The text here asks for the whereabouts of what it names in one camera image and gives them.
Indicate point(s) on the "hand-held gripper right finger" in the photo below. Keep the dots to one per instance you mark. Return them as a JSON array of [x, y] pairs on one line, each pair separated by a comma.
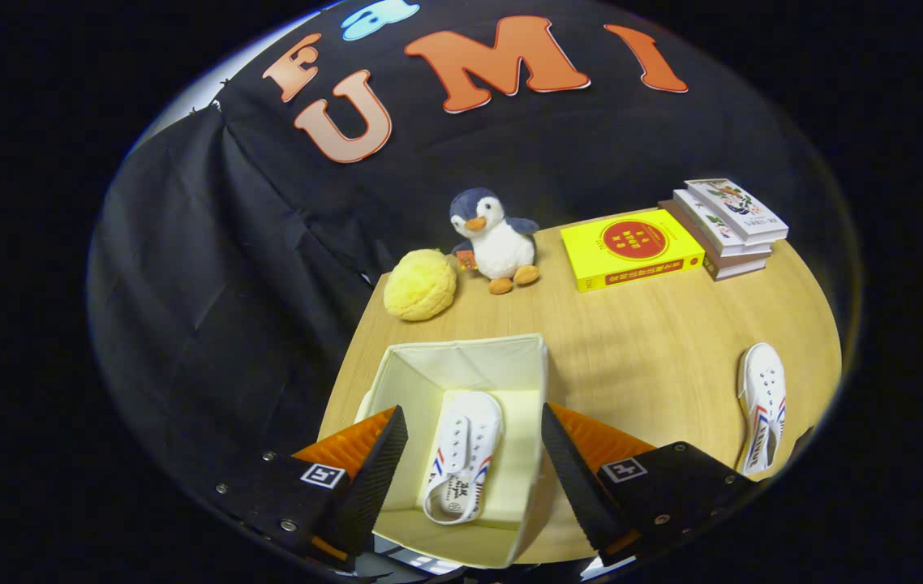
[[579, 487]]

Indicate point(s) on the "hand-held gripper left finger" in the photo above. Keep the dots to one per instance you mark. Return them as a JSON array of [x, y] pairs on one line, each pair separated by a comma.
[[368, 487]]

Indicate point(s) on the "white canvas shoe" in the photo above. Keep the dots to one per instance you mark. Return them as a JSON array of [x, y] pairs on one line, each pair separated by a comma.
[[465, 446], [762, 389]]

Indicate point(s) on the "brown fabric storage box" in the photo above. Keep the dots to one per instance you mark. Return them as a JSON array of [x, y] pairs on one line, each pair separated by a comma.
[[470, 365]]

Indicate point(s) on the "yellow round plush toy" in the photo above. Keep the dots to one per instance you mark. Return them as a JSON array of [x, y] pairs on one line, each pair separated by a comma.
[[421, 285]]

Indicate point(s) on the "black backdrop cloth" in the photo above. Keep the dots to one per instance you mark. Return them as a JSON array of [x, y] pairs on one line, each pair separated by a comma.
[[226, 284]]

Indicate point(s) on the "yellow book with red circle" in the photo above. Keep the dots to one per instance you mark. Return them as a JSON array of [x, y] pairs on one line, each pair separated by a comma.
[[628, 243]]

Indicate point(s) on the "penguin plush toy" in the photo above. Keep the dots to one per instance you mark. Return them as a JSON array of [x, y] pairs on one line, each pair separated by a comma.
[[502, 247]]

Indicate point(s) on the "brown cover book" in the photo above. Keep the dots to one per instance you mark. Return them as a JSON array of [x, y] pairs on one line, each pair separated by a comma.
[[733, 266]]

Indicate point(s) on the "white illustrated book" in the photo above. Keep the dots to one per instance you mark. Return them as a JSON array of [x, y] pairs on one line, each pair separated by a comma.
[[741, 209]]

